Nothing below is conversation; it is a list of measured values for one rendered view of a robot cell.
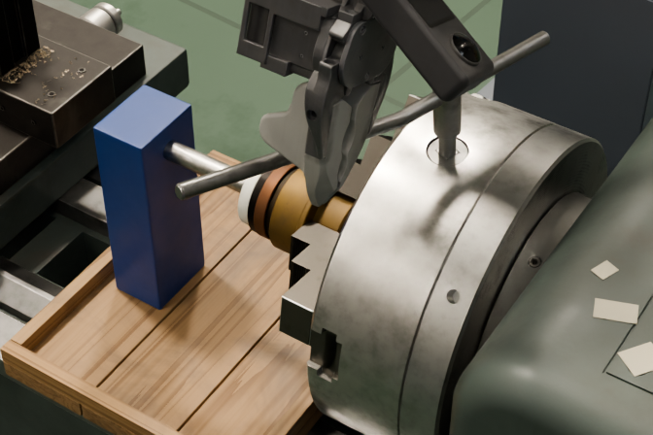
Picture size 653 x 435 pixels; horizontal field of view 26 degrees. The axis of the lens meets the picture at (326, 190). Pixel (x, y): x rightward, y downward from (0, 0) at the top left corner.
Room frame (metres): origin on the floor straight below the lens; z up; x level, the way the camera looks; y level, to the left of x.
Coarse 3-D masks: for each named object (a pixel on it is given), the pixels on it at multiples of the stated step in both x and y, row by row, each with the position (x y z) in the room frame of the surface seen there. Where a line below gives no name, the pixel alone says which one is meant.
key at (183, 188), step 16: (544, 32) 0.90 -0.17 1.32; (512, 48) 0.88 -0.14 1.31; (528, 48) 0.88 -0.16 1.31; (496, 64) 0.87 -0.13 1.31; (512, 64) 0.87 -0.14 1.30; (432, 96) 0.83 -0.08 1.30; (400, 112) 0.82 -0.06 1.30; (416, 112) 0.82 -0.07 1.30; (384, 128) 0.80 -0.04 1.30; (256, 160) 0.74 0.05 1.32; (272, 160) 0.75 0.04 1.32; (288, 160) 0.75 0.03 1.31; (208, 176) 0.72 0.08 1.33; (224, 176) 0.72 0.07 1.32; (240, 176) 0.73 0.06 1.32; (176, 192) 0.71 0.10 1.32; (192, 192) 0.71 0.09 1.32
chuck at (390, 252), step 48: (480, 96) 0.98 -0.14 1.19; (480, 144) 0.86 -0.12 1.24; (384, 192) 0.82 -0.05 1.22; (432, 192) 0.81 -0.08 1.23; (480, 192) 0.81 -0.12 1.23; (384, 240) 0.78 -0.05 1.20; (432, 240) 0.77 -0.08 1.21; (336, 288) 0.77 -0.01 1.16; (384, 288) 0.75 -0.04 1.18; (432, 288) 0.74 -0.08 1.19; (384, 336) 0.73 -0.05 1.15; (336, 384) 0.74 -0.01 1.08; (384, 384) 0.72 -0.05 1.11; (384, 432) 0.72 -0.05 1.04
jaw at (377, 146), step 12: (408, 96) 0.97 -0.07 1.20; (420, 96) 0.98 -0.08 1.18; (396, 132) 0.95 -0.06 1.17; (372, 144) 0.95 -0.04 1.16; (384, 144) 0.95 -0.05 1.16; (372, 156) 0.94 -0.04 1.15; (360, 168) 0.94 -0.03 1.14; (372, 168) 0.94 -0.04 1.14; (348, 180) 0.94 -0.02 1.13; (360, 180) 0.93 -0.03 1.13; (348, 192) 0.93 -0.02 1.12
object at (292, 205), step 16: (272, 176) 0.95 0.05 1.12; (288, 176) 0.95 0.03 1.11; (256, 192) 0.94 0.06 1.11; (272, 192) 0.94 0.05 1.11; (288, 192) 0.93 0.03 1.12; (304, 192) 0.93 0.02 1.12; (336, 192) 0.94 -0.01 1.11; (256, 208) 0.93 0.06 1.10; (272, 208) 0.93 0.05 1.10; (288, 208) 0.92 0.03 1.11; (304, 208) 0.91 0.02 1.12; (320, 208) 0.92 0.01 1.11; (336, 208) 0.92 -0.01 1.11; (256, 224) 0.93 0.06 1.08; (272, 224) 0.92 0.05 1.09; (288, 224) 0.91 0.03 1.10; (336, 224) 0.90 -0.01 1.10; (272, 240) 0.91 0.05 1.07; (288, 240) 0.90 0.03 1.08
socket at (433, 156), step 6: (432, 144) 0.86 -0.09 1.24; (456, 144) 0.86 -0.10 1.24; (462, 144) 0.86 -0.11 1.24; (432, 150) 0.85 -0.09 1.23; (462, 150) 0.85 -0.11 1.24; (432, 156) 0.85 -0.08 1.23; (438, 156) 0.84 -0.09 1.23; (456, 156) 0.84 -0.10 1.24; (462, 156) 0.84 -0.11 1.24; (438, 162) 0.84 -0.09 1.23; (444, 162) 0.84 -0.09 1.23; (450, 162) 0.84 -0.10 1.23; (456, 162) 0.84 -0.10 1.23
